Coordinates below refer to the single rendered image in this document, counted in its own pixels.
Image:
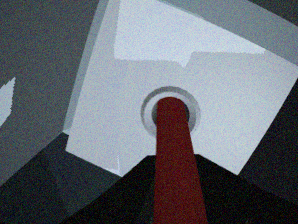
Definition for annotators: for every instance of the red peg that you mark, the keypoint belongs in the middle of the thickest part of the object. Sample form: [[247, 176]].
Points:
[[178, 198]]

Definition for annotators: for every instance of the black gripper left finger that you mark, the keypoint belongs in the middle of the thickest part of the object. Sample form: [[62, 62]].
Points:
[[129, 201]]

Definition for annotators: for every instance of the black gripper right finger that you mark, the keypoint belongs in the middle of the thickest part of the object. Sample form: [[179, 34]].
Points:
[[229, 199]]

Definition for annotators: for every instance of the light grey plate with hole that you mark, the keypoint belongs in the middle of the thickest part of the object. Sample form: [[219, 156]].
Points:
[[145, 51]]

